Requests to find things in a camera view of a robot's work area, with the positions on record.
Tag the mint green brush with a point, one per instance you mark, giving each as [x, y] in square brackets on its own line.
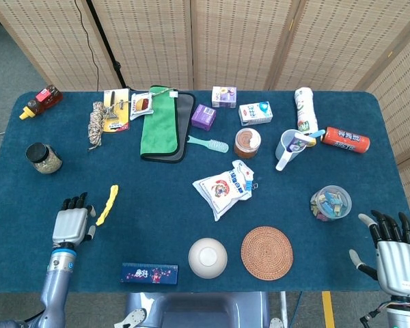
[215, 145]

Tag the clear tub of coloured clips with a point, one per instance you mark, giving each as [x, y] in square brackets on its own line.
[330, 203]

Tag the glass jar with black lid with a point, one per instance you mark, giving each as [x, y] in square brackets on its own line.
[44, 159]

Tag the small purple box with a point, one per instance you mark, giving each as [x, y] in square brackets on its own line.
[203, 117]

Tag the orange drink can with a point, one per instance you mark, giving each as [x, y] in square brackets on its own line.
[345, 140]

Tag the dark blue table cover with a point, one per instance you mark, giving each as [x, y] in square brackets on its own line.
[140, 205]

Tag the navy printed rectangular box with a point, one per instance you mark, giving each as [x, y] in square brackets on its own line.
[148, 273]

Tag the white purple toothpaste tube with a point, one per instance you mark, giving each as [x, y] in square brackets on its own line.
[299, 143]

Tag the light blue toothbrush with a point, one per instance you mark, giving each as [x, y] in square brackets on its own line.
[316, 134]

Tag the round woven rattan coaster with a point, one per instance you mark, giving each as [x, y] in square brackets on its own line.
[267, 253]

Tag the yellow twisted toy stick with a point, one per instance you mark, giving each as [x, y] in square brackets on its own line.
[106, 208]

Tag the blue-grey robot torso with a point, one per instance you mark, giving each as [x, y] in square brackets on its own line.
[198, 311]

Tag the black stand pole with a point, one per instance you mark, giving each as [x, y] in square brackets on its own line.
[104, 37]

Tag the green microfiber cloth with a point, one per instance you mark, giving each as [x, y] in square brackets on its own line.
[160, 126]

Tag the blue binder clip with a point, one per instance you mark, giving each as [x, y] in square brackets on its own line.
[248, 186]

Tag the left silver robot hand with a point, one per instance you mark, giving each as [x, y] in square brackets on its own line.
[70, 227]

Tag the razor on yellow card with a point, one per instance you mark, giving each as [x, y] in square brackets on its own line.
[118, 123]

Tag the white and red snack packet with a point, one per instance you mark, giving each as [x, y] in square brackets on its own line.
[141, 105]

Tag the clear jar of orange strips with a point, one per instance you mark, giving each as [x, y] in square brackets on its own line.
[247, 143]

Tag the white printed sugar bag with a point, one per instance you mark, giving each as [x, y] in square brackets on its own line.
[218, 191]

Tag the white and blue milk carton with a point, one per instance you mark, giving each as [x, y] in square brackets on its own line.
[255, 113]

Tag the beige upturned bowl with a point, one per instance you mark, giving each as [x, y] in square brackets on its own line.
[207, 258]

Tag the grey microfiber cloth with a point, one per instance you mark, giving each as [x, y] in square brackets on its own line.
[186, 119]

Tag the white and purple carton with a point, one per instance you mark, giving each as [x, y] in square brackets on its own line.
[223, 97]

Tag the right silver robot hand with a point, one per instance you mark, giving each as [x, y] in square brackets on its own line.
[398, 266]

